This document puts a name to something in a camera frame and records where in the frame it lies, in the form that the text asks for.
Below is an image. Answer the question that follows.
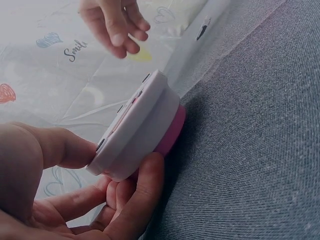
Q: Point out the person's right hand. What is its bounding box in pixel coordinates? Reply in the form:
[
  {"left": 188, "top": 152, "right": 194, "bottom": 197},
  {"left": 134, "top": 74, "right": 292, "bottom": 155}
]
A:
[{"left": 77, "top": 0, "right": 151, "bottom": 60}]

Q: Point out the pink round container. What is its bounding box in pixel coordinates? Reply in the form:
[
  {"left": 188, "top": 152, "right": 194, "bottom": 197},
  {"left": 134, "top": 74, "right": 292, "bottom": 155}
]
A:
[{"left": 152, "top": 103, "right": 187, "bottom": 155}]

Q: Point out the person's left hand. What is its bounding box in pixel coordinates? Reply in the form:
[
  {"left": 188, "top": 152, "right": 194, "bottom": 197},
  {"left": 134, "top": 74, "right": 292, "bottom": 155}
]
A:
[{"left": 0, "top": 121, "right": 165, "bottom": 240}]

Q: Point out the white lid with cartoon face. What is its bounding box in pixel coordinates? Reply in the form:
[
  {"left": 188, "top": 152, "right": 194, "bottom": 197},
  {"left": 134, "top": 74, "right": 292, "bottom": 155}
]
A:
[{"left": 84, "top": 69, "right": 181, "bottom": 182}]

